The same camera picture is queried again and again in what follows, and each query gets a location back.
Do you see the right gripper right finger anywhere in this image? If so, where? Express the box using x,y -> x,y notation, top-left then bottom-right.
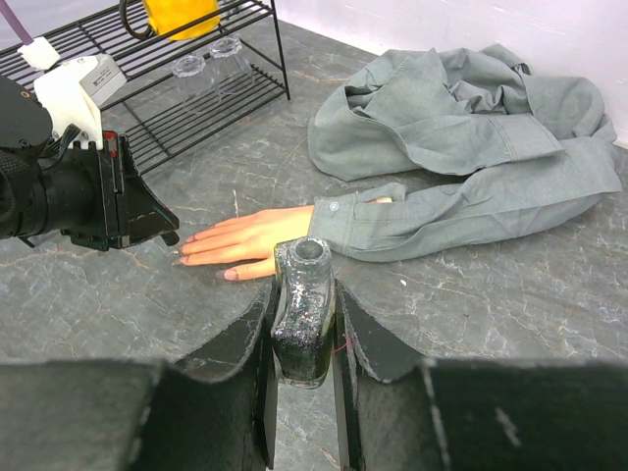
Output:
333,286 -> 627,470

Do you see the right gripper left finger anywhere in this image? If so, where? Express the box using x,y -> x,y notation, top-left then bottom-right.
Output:
1,282 -> 278,470

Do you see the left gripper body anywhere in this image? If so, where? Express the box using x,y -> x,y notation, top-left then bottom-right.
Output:
68,131 -> 135,251

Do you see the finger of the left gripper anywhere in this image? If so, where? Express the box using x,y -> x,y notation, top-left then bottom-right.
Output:
120,136 -> 180,245

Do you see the black nail polish cap brush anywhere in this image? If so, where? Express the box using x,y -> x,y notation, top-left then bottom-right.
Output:
160,231 -> 180,247

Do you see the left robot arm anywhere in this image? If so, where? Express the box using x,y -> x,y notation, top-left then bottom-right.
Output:
1,78 -> 180,251

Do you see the mannequin hand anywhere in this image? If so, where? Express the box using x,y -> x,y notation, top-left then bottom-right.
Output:
178,205 -> 314,282

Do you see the clear plastic bottle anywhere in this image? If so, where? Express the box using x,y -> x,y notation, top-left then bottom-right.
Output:
172,34 -> 255,115

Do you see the yellow cup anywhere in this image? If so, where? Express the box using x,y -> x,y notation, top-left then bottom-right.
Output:
119,0 -> 221,41

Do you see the grey shirt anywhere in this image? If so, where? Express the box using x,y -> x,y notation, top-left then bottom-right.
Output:
308,45 -> 622,262

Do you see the black wire basket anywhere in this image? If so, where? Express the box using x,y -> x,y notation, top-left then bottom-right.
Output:
0,0 -> 291,176

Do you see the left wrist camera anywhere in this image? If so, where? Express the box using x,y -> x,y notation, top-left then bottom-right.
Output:
18,38 -> 128,151

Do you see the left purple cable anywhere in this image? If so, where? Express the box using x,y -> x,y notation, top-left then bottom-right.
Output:
0,0 -> 36,45

